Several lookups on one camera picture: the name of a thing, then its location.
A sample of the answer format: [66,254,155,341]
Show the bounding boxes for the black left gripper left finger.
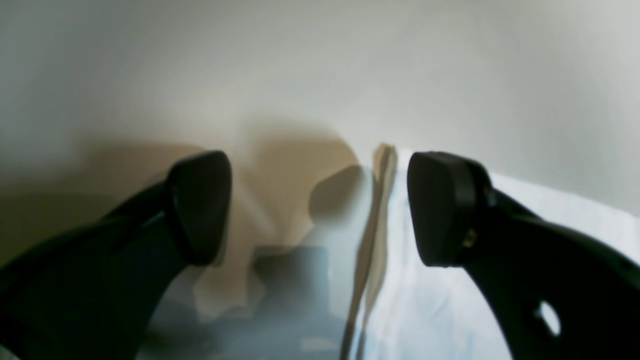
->
[1,150,233,360]

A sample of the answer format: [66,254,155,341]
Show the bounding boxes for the white printed T-shirt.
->
[135,144,640,360]

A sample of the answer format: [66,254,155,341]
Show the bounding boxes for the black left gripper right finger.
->
[407,152,640,360]

